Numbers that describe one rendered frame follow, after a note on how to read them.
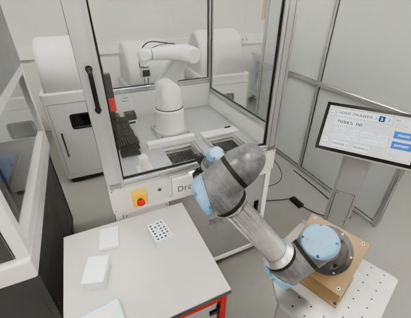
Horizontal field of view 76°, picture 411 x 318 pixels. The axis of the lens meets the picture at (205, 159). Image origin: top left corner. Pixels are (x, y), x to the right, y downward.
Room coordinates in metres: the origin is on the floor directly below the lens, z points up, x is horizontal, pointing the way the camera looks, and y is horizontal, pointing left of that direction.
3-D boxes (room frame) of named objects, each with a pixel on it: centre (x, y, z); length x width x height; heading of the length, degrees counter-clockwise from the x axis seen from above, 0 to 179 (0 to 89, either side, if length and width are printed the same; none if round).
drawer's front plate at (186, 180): (1.20, 0.05, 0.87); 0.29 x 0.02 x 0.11; 115
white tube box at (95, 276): (0.68, 0.46, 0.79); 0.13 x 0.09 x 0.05; 7
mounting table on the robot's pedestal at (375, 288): (0.67, -0.49, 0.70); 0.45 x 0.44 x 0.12; 44
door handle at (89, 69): (1.01, 0.44, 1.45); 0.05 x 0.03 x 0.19; 25
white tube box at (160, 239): (0.90, 0.22, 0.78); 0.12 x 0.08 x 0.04; 33
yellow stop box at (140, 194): (1.05, 0.34, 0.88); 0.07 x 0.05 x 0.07; 115
